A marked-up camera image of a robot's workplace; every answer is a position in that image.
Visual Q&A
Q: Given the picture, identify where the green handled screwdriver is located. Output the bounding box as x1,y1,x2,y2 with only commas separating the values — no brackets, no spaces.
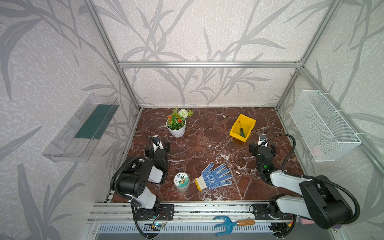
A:
240,128,245,138

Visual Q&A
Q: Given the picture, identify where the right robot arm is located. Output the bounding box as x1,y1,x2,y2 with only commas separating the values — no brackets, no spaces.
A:
249,135,361,230

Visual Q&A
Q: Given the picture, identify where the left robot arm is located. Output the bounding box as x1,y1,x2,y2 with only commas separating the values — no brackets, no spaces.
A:
110,135,175,221

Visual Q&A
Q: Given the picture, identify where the yellow plastic bin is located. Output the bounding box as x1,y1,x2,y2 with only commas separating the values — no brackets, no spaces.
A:
230,114,256,143

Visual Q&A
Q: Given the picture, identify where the white pot with flowers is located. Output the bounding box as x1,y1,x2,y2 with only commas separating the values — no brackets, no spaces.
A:
166,108,194,138

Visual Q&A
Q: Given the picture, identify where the round tin can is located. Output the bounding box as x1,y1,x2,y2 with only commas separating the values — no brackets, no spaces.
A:
174,172,190,192

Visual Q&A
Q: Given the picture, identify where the blue white work glove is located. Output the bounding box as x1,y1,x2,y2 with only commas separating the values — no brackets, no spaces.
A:
195,163,233,192

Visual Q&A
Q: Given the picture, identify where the purple pink spatula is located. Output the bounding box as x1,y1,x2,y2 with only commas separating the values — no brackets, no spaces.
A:
299,218,314,225

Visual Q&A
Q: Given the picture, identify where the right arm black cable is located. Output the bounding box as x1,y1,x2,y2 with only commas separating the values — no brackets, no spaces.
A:
262,133,361,225

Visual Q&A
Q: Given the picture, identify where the white wire mesh basket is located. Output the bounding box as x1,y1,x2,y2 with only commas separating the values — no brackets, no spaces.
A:
290,90,362,162

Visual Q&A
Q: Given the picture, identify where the teal hand rake wooden handle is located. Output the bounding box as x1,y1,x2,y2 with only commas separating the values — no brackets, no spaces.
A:
213,216,255,237

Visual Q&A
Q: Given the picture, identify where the clear plastic wall shelf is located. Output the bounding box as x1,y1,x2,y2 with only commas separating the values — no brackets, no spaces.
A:
43,93,120,163

